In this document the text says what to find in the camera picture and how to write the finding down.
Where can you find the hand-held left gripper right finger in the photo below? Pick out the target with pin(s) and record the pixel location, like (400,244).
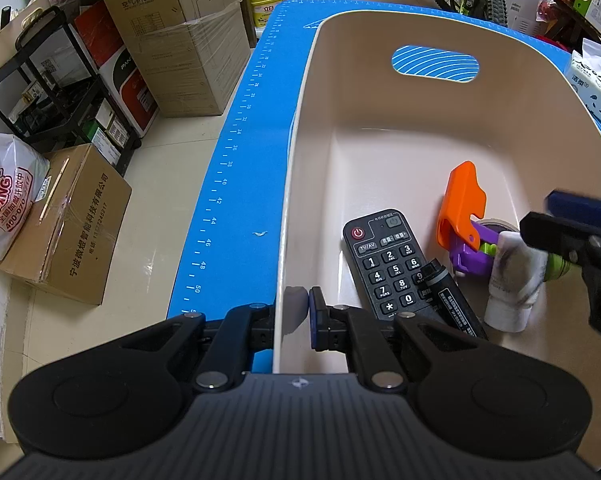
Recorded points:
(313,312)

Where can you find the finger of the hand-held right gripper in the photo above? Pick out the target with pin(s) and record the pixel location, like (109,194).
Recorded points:
(555,235)
(575,206)

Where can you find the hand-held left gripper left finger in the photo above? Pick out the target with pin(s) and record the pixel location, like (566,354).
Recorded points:
(248,327)

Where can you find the white adhesive tape roll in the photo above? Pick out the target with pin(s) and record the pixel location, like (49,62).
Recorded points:
(503,223)

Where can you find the white squeeze tube green cap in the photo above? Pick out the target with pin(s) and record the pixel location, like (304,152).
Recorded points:
(513,280)

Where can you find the purple plastic toy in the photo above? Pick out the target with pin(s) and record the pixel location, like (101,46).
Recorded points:
(473,255)

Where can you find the black remote control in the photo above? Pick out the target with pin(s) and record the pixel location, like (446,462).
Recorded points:
(388,265)

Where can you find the orange plastic toy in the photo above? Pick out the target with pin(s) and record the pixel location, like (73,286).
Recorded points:
(460,200)

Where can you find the black cylindrical tube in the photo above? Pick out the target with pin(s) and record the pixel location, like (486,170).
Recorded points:
(453,305)

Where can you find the beige plastic storage bin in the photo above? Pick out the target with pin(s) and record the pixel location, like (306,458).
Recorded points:
(380,160)

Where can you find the white tissue pack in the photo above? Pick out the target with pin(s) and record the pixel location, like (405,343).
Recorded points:
(595,90)

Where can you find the blue measuring mat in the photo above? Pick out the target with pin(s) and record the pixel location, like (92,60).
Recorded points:
(245,175)

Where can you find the printed brown cardboard box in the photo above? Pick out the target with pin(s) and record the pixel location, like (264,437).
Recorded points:
(75,220)

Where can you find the plastic-wrapped large cardboard box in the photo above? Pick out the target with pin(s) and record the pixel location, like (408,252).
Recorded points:
(190,65)

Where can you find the red and white appliance box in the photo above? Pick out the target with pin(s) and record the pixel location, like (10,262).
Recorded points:
(128,85)

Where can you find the white plastic bag red print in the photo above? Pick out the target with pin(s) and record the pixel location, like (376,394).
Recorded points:
(5,190)

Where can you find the black utility cart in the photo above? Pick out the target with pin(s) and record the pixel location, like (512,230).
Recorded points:
(88,95)

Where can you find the beige paper bag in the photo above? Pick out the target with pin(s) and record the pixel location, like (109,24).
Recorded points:
(0,50)

